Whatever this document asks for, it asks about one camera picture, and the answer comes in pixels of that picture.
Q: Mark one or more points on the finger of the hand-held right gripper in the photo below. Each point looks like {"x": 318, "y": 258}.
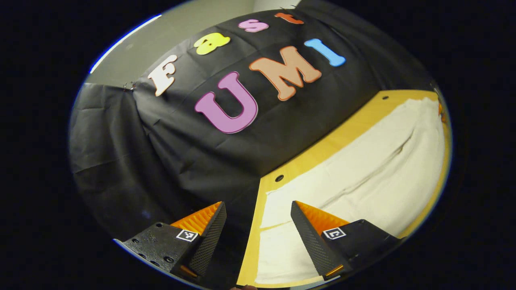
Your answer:
{"x": 442, "y": 112}

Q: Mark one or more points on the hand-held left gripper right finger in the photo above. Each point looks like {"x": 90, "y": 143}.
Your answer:
{"x": 314, "y": 245}

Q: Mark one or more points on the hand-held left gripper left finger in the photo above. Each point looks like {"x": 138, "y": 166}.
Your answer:
{"x": 209, "y": 241}

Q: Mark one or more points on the white jeans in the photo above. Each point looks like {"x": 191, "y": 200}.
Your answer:
{"x": 363, "y": 169}

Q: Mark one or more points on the black backdrop cloth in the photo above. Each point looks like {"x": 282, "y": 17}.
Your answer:
{"x": 181, "y": 153}

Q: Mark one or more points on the metal binder clip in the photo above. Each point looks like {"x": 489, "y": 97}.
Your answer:
{"x": 129, "y": 85}

